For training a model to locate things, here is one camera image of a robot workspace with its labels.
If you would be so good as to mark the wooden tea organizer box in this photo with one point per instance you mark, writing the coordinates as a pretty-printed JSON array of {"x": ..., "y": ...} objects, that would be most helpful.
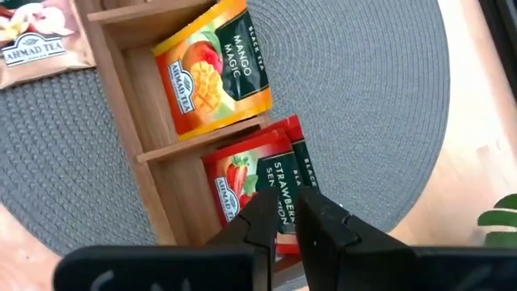
[{"x": 145, "y": 105}]

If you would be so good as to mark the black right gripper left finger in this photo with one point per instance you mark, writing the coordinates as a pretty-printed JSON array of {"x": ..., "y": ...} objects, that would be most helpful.
[{"x": 258, "y": 226}]

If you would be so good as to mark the mango tea sachet orange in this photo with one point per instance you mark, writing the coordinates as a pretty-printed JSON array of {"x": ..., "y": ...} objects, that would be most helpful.
[{"x": 210, "y": 81}]

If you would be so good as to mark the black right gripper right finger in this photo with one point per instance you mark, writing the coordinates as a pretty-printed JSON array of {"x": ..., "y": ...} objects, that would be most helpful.
[{"x": 335, "y": 250}]

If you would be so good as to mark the green potted plant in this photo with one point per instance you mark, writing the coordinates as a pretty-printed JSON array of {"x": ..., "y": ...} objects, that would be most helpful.
[{"x": 501, "y": 218}]

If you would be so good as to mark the black table frame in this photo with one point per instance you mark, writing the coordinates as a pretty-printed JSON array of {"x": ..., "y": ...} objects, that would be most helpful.
[{"x": 505, "y": 32}]

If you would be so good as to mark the gold tea sachet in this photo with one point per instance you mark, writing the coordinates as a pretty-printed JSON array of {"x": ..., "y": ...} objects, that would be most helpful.
[{"x": 44, "y": 60}]

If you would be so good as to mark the grey round woven placemat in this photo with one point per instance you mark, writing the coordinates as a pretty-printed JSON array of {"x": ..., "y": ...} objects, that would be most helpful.
[{"x": 363, "y": 121}]

